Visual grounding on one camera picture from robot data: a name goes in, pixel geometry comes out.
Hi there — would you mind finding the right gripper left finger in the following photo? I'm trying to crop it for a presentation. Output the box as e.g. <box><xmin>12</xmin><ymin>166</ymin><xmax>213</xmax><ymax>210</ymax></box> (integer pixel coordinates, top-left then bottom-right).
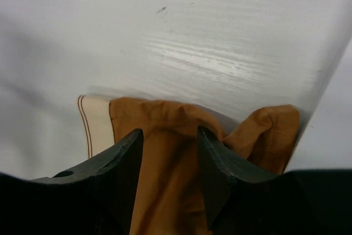
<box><xmin>1</xmin><ymin>129</ymin><xmax>144</xmax><ymax>234</ymax></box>

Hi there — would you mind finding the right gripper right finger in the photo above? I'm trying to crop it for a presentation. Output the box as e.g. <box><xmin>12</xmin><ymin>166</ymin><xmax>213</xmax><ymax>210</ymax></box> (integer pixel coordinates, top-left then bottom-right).
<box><xmin>197</xmin><ymin>126</ymin><xmax>351</xmax><ymax>234</ymax></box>

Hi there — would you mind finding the brown underwear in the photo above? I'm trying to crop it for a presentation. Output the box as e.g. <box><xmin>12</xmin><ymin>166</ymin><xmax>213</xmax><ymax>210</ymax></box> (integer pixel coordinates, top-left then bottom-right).
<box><xmin>78</xmin><ymin>95</ymin><xmax>300</xmax><ymax>234</ymax></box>

